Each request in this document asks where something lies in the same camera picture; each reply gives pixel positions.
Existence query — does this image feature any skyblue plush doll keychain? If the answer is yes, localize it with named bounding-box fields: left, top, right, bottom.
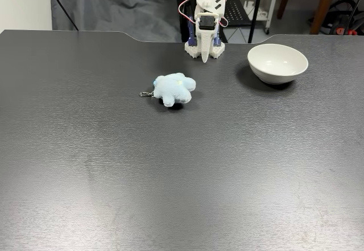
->
left=139, top=72, right=197, bottom=108

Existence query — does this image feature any white cart frame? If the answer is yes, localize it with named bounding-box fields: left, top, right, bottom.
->
left=243, top=0, right=282, bottom=35

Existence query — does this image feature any thick brown wooden leg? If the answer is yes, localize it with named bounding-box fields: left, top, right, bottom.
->
left=309, top=0, right=350, bottom=35

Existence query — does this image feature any gray cloth backdrop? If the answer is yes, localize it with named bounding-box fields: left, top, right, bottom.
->
left=51, top=0, right=183, bottom=43

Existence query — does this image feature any thin black cable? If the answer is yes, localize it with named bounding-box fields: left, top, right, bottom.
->
left=42, top=0, right=80, bottom=31

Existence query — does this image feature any white bowl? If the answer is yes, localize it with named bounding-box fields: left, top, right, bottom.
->
left=247, top=43, right=309, bottom=85

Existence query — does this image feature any black and red appliance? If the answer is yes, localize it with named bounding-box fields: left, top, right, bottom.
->
left=321, top=0, right=364, bottom=36

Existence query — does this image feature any black slanted pole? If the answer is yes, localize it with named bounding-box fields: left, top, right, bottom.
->
left=247, top=0, right=266, bottom=44

